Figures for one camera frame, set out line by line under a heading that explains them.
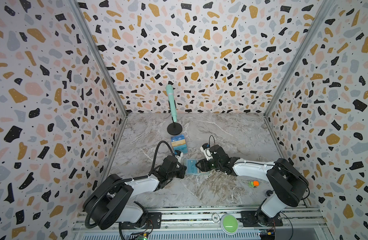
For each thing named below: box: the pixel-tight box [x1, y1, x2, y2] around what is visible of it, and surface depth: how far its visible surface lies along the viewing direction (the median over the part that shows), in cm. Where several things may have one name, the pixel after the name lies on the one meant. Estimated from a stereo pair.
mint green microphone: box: [166, 84, 178, 123], surface depth 90 cm
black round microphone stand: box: [167, 116, 183, 136], surface depth 112 cm
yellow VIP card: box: [171, 139, 186, 147], surface depth 101 cm
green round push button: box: [220, 213, 239, 235], surface depth 73 cm
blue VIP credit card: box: [186, 159, 198, 174], surface depth 92 cm
